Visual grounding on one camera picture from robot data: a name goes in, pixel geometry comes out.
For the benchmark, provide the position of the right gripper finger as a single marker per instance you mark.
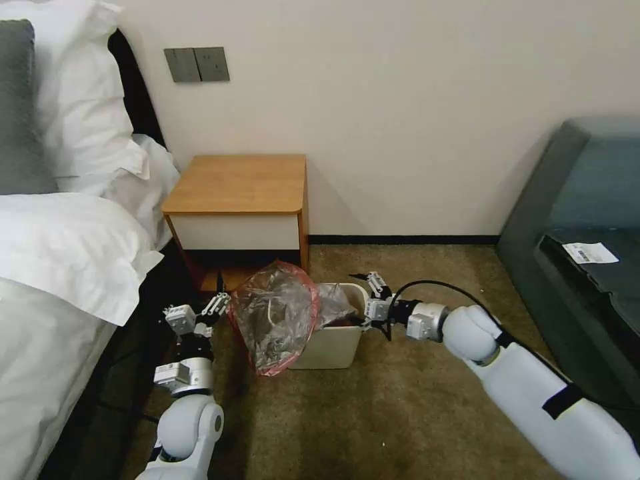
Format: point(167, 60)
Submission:
point(369, 325)
point(375, 285)

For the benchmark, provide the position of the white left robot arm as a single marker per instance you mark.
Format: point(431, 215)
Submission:
point(187, 425)

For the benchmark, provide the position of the black headboard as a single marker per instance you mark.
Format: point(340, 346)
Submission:
point(137, 85)

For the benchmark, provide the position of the black flat package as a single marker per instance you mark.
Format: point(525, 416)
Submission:
point(585, 295)

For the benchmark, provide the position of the dark baseboard strip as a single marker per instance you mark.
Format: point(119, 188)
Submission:
point(400, 239)

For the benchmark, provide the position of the white bed sheet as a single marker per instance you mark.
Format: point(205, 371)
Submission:
point(40, 380)

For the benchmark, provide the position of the large white pillow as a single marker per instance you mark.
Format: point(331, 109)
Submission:
point(82, 100)

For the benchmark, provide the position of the grey wall socket plate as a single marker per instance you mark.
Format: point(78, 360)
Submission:
point(214, 63)

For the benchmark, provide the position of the white printed label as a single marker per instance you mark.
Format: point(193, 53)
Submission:
point(591, 252)

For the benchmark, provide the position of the flat white pillow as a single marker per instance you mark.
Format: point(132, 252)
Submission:
point(160, 195)

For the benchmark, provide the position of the wooden nightstand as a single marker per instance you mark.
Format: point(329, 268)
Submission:
point(240, 187)

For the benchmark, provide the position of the white plastic trash can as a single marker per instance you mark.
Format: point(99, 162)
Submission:
point(330, 347)

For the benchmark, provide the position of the grey wall switch plate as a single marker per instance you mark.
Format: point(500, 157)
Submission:
point(181, 65)

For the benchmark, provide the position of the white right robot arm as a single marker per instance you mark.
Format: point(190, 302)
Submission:
point(520, 385)

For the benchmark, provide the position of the clear red-rimmed garbage bag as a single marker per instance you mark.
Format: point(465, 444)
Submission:
point(272, 320)

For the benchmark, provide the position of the grey pillow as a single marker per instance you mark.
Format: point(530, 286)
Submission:
point(17, 110)

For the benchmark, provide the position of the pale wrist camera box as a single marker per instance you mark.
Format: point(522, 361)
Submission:
point(377, 308)
point(180, 316)

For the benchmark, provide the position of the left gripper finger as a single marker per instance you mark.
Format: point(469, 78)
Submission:
point(216, 306)

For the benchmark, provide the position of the grey sofa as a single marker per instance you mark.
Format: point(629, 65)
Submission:
point(545, 210)

